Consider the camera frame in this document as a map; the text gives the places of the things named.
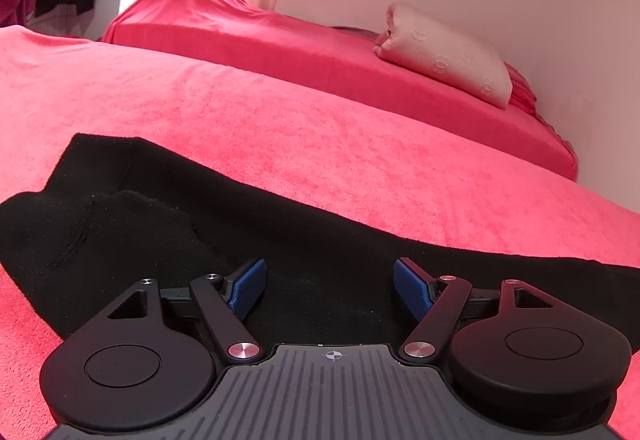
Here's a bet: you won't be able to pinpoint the pink embossed pillow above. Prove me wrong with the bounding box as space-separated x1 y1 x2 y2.
372 2 513 110

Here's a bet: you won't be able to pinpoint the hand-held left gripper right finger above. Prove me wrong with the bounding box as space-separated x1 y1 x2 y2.
394 257 602 365

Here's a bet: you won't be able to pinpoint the red sheeted bed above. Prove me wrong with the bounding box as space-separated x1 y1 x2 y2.
101 0 581 182

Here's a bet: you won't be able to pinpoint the black knit pants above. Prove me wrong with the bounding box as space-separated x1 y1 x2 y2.
0 133 640 356

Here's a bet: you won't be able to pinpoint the red folded cloth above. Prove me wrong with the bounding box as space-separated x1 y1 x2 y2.
502 62 540 117

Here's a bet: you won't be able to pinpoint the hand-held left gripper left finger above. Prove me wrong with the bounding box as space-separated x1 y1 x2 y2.
67 259 267 364

